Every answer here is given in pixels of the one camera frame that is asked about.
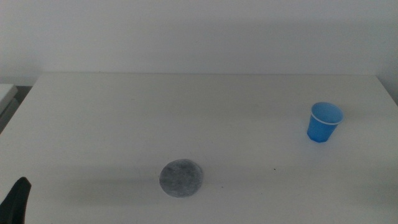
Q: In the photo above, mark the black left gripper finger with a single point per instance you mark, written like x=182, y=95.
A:
x=15, y=203

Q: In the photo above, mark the blue plastic cup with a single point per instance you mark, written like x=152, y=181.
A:
x=321, y=129

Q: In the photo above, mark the grey round cup mat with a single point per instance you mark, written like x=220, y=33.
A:
x=181, y=178

